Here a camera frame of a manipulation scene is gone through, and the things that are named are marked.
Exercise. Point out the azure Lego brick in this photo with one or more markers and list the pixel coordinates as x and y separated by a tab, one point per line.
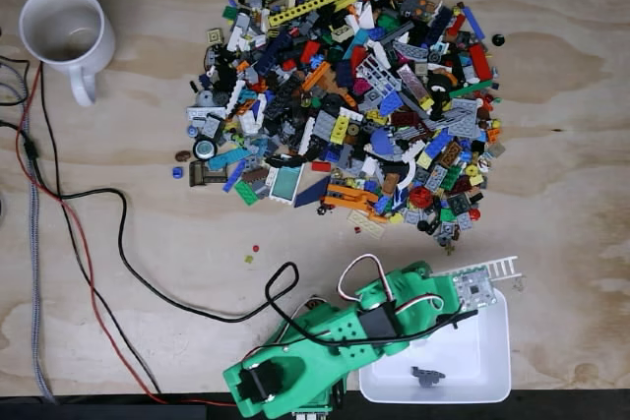
224	160

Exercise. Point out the white Lego window teal glass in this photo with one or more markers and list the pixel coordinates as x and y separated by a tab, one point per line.
287	184

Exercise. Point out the long green Lego plate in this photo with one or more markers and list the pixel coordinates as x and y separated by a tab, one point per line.
470	89

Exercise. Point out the gray grooved Lego brick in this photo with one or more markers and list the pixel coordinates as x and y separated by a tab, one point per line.
260	189

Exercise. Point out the small blue Lego piece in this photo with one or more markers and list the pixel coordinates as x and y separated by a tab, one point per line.
177	172

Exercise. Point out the small brown Lego piece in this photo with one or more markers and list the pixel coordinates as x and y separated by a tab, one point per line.
183	155

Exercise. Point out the brown Lego brick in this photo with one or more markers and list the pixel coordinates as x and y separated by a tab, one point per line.
256	175

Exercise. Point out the white Lego lattice fence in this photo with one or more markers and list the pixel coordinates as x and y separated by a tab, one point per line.
378	73

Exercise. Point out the beige Lego plate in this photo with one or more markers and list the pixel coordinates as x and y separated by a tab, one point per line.
366	223

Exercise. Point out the white Lego ladder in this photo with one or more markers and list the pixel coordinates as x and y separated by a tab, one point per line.
502	266

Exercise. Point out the small white Lego brick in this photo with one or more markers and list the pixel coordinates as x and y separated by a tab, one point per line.
270	177

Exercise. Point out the orange Lego Technic assembly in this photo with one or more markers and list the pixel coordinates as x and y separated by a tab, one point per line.
349	196

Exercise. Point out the orange Lego plate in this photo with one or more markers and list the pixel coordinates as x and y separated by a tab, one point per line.
316	77

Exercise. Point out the round Lego wheel clear centre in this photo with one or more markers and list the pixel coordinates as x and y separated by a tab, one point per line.
204	149

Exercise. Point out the white ceramic mug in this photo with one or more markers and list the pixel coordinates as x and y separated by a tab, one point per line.
106	41

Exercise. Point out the white plastic bin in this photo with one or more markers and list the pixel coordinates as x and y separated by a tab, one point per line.
472	366

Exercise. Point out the black round Lego piece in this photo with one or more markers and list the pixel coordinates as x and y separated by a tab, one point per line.
498	40

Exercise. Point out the dark blue Lego wedge plate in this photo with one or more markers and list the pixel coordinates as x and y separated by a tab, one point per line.
312	192

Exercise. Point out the dark transparent Lego box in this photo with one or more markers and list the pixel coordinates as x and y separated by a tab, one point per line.
202	175

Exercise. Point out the yellow Lego brick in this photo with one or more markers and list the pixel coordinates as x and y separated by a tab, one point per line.
339	129

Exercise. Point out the long red Lego brick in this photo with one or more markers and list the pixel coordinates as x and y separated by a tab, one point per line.
480	62

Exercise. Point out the black Lego tyre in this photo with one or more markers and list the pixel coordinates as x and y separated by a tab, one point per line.
442	81

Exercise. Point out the small red Lego brick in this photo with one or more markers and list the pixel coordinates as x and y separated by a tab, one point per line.
321	166

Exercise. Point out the black Lego pieces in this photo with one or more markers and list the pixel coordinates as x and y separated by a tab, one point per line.
285	161

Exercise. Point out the gripper camera circuit board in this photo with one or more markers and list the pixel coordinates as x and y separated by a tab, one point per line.
472	287

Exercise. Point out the long blue Lego plate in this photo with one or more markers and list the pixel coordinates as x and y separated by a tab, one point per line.
473	22

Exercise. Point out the pink Lego tile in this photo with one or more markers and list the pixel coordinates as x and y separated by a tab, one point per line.
415	84

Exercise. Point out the blue round Lego dish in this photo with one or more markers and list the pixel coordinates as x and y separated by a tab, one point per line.
383	140

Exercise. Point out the yellow Lego Technic beam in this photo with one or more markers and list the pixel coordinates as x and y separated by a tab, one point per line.
305	8

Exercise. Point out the dark gray Lego piece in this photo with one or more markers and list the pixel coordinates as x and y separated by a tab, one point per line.
424	376

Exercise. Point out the white Lego arch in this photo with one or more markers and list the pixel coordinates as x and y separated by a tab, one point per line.
411	169

